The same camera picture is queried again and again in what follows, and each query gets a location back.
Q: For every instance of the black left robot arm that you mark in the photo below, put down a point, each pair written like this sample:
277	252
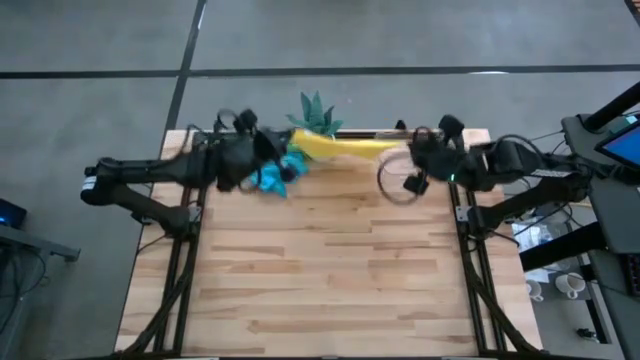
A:
150	170

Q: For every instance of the white ceramic mug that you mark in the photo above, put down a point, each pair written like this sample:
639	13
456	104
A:
534	290
570	284

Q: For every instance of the dark grey desk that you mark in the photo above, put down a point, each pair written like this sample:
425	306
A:
615	210

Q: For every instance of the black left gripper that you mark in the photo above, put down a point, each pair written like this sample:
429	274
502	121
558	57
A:
235	160

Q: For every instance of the tablet with blue screen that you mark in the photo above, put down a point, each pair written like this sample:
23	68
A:
625	147

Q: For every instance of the black keyboard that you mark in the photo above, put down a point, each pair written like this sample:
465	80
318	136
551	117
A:
634	275

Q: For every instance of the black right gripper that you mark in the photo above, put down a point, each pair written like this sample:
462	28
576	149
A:
440	160

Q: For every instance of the grey desk leg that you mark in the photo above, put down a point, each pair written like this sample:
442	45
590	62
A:
45	245

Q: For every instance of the small black floor object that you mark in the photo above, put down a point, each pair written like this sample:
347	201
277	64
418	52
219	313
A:
585	334

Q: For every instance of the yellow microfiber towel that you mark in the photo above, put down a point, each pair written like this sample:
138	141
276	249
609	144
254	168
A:
340	147

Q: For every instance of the black stand beam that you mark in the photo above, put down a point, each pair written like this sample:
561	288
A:
560	247

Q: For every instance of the black slanted pole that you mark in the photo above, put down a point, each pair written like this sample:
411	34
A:
615	105

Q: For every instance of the potted plant in white pot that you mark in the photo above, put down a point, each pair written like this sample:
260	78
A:
316	115

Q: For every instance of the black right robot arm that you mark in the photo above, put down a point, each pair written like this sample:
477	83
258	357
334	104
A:
515	160

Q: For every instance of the black device with blue light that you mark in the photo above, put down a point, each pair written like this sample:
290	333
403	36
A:
12	215

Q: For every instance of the blue microfiber towel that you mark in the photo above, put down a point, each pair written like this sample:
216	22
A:
272	177

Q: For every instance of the white crumpled papers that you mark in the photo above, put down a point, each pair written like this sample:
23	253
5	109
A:
532	237

